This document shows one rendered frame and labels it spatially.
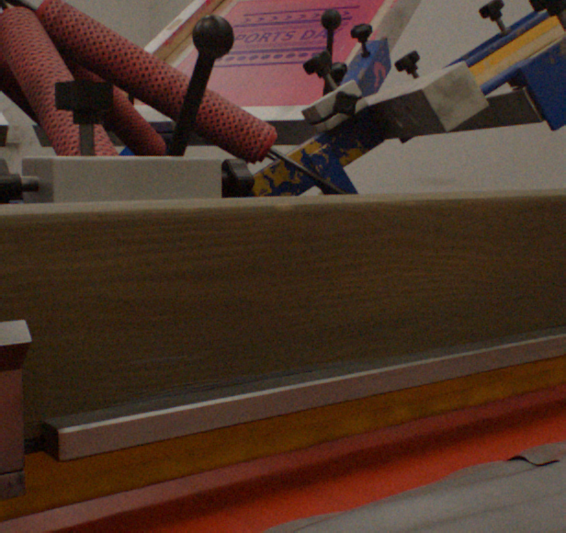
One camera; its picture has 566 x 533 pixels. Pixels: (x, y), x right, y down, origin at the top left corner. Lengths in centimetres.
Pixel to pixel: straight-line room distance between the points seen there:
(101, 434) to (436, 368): 14
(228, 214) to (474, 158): 275
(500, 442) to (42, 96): 61
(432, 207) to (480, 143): 266
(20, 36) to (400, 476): 71
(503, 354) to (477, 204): 7
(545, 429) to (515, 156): 253
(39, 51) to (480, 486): 71
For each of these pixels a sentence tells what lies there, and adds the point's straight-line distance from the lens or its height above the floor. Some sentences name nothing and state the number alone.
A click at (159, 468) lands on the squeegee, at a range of 32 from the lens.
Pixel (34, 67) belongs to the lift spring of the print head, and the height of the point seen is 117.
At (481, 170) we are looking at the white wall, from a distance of 301.
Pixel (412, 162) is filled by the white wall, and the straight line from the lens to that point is 324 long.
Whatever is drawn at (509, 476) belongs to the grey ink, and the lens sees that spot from 32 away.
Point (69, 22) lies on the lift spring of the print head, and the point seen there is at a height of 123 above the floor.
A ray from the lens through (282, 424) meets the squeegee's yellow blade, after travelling 34.
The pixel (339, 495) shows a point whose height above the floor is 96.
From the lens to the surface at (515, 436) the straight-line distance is 40.
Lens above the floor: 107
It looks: 6 degrees down
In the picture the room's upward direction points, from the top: straight up
